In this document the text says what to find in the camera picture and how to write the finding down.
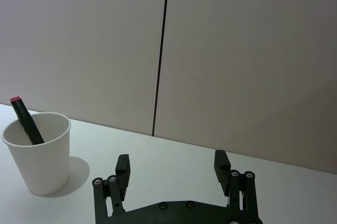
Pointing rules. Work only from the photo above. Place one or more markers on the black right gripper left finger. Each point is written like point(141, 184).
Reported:
point(121, 179)

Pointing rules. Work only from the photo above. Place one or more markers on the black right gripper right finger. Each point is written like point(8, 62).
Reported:
point(231, 184)

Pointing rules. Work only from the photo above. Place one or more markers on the white paper cup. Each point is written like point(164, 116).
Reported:
point(39, 153)

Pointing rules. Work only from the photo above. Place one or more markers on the black marker with red cap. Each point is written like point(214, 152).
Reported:
point(26, 121)

